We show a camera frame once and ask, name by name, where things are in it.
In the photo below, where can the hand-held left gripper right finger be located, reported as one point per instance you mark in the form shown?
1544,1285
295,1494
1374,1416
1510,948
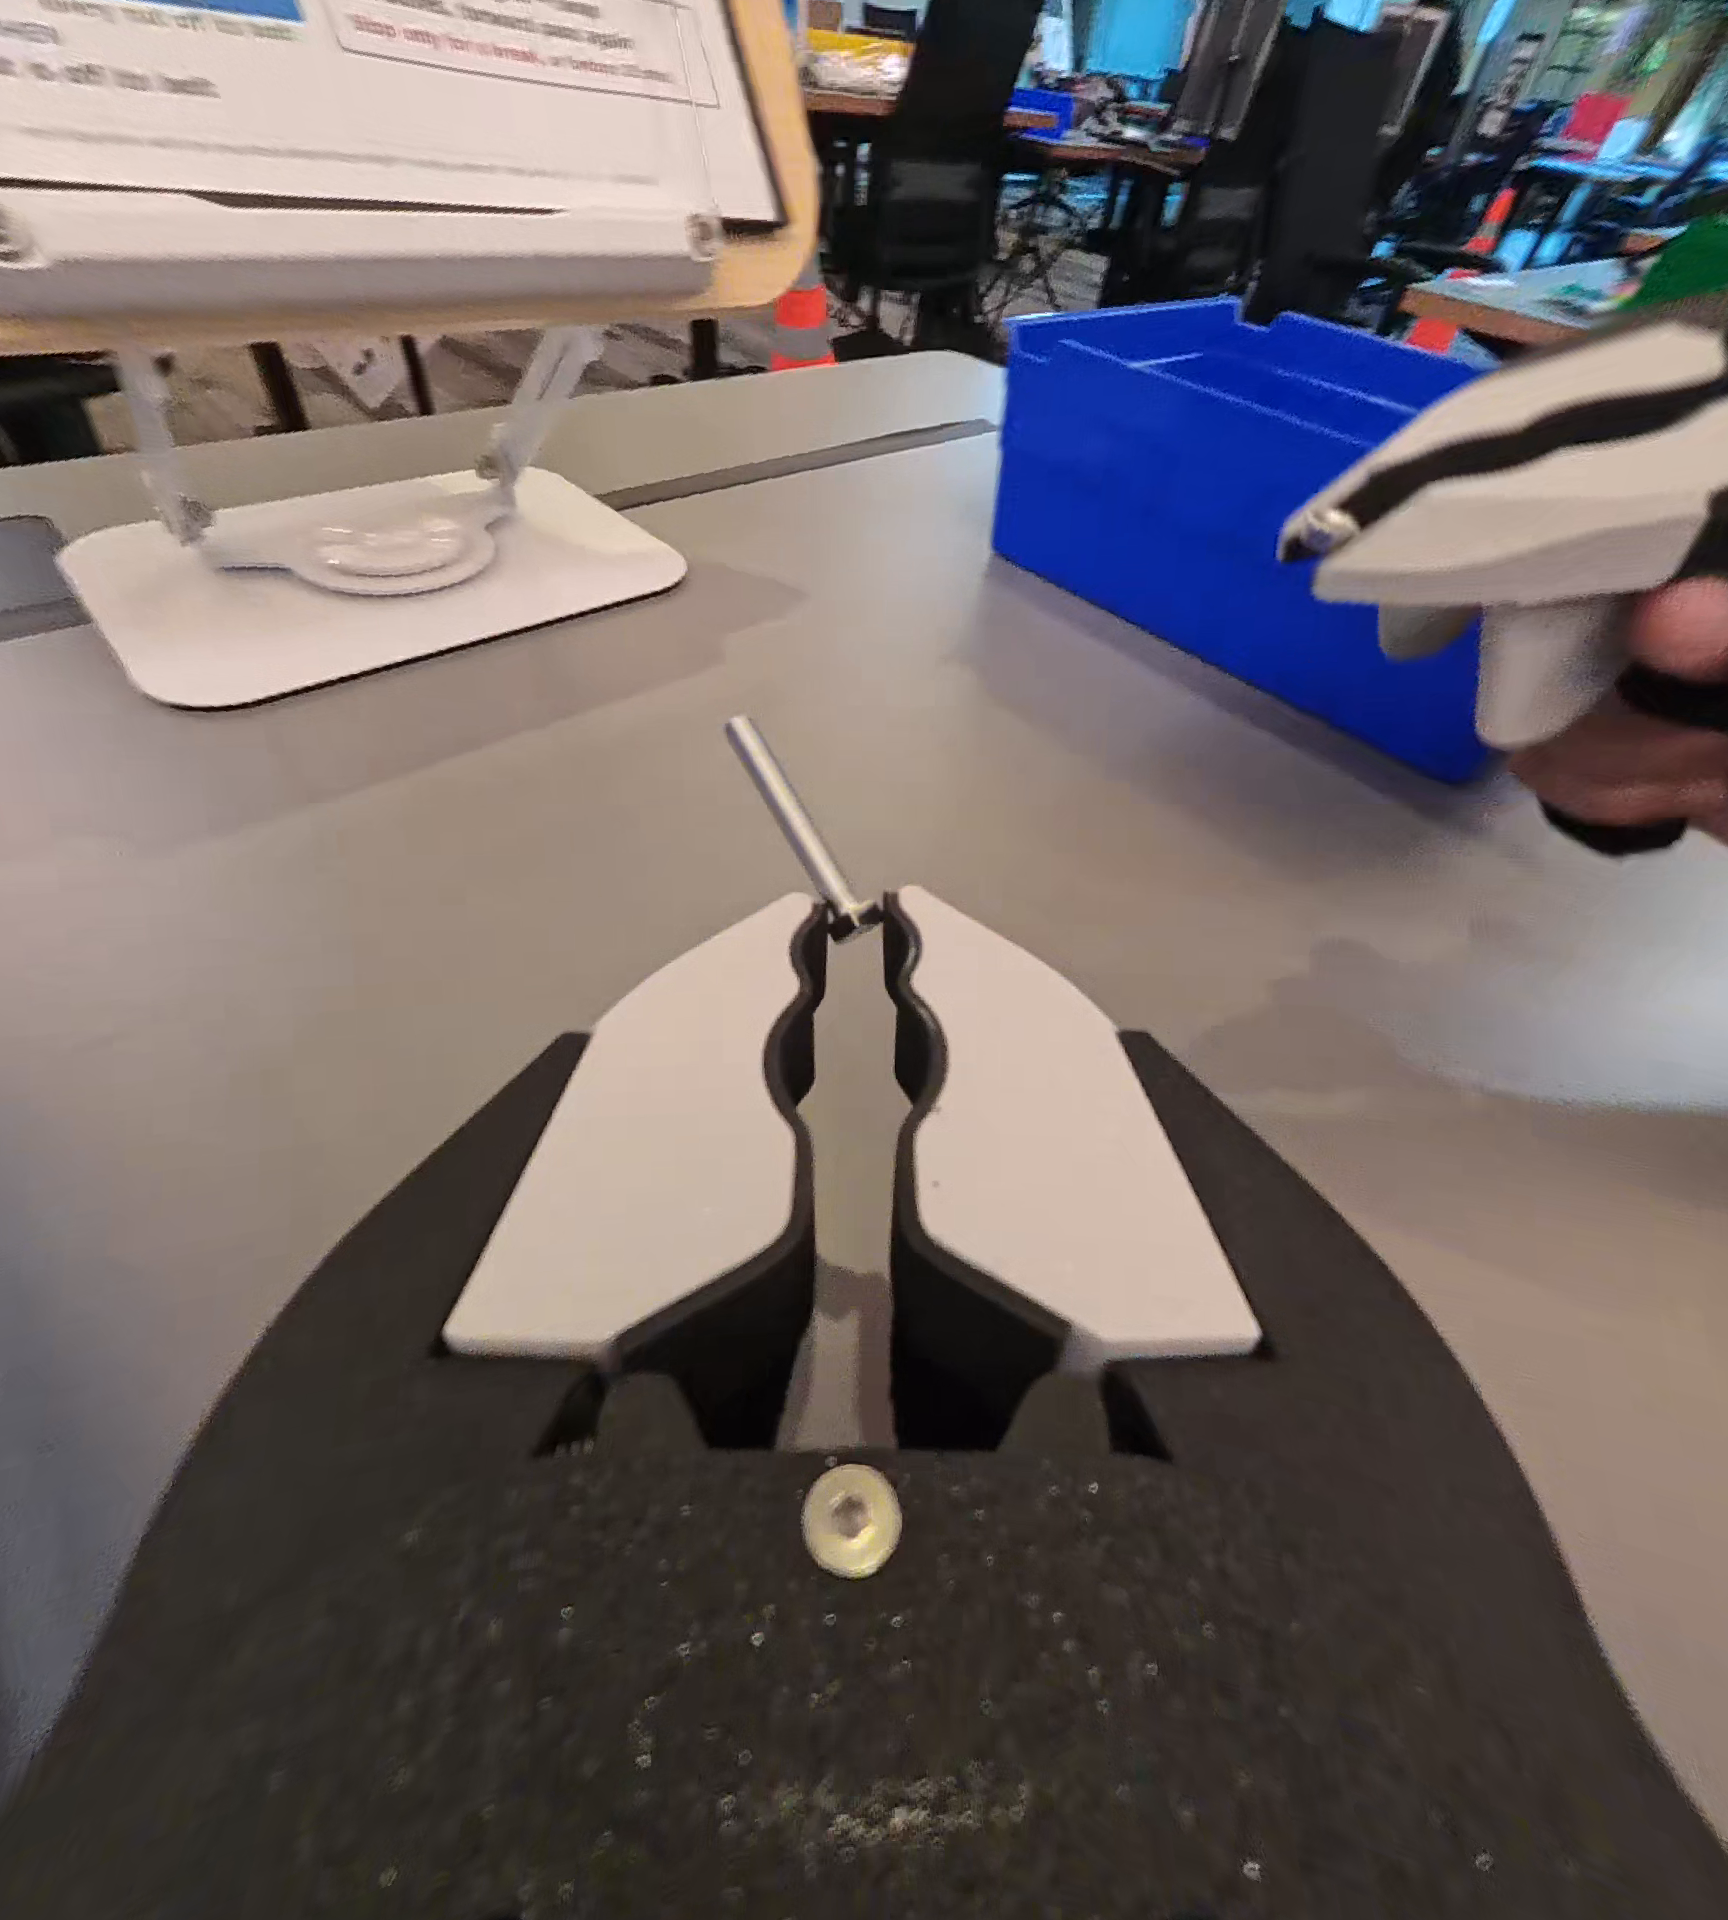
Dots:
1075,1170

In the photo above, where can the printed instruction sheet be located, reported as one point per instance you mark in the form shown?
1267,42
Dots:
354,134

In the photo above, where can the blue plastic bin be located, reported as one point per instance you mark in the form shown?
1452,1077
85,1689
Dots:
1178,511

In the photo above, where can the wooden table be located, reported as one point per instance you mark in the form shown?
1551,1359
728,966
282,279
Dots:
1524,300

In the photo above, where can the orange traffic cone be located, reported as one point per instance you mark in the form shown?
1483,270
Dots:
1490,225
805,323

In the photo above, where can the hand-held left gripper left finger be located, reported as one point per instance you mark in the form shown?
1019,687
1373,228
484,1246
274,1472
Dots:
639,1170

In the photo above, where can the white document stand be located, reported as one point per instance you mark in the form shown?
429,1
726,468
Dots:
504,600

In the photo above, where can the black office chair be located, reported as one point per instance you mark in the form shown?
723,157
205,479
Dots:
939,210
1329,165

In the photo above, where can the thin long steel bolt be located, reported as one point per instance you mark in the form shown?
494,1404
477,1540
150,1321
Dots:
789,818

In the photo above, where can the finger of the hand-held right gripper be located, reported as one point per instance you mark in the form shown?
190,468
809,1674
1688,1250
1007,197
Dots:
1524,541
1554,398

